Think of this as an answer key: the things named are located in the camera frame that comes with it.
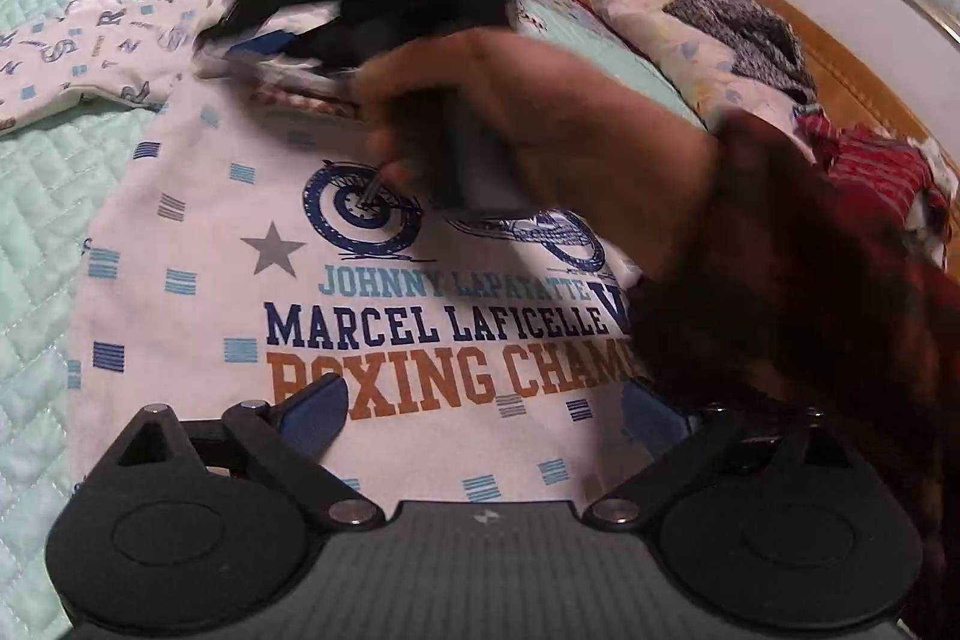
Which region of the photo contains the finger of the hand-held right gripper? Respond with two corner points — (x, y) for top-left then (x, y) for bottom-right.
(193, 2), (340, 86)

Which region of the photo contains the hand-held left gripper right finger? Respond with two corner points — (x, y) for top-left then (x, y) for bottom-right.
(585, 381), (852, 530)

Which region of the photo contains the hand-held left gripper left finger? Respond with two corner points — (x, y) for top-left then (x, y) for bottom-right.
(118, 377), (383, 530)

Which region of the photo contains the white printed long-sleeve shirt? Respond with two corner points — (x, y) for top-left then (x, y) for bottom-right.
(0, 0), (676, 515)

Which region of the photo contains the person's right hand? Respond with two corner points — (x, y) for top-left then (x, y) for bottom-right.
(351, 29), (722, 272)

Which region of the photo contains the pink floral pillow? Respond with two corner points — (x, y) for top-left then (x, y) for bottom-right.
(527, 0), (797, 133)

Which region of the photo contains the mint bee-print quilt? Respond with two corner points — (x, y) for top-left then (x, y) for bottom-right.
(0, 0), (706, 640)

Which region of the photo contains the dark patterned garment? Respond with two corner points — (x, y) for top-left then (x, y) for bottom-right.
(662, 0), (820, 103)

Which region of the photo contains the red striped garment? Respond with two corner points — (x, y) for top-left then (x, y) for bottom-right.
(793, 110), (960, 268)

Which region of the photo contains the wooden bed headboard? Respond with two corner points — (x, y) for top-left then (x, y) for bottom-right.
(655, 0), (960, 178)

